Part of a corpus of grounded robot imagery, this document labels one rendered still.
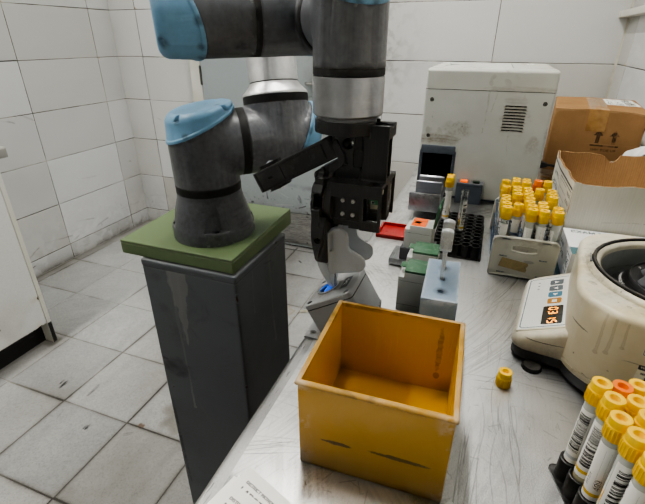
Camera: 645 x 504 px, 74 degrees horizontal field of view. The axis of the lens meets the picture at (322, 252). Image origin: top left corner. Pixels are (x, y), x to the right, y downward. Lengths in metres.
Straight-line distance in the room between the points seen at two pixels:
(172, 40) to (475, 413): 0.50
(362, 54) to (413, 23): 1.98
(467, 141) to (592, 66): 1.39
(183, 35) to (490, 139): 0.76
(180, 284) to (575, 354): 0.62
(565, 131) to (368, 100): 1.08
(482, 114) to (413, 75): 1.37
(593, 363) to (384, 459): 0.26
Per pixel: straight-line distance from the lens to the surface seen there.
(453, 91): 1.08
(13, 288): 2.13
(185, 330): 0.88
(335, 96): 0.45
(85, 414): 1.89
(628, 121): 1.49
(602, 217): 0.85
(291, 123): 0.76
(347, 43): 0.44
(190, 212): 0.78
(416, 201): 0.96
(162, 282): 0.84
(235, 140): 0.74
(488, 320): 0.66
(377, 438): 0.39
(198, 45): 0.51
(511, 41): 2.38
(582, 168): 1.06
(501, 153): 1.09
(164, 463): 1.63
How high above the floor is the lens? 1.23
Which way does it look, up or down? 26 degrees down
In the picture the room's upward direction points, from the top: straight up
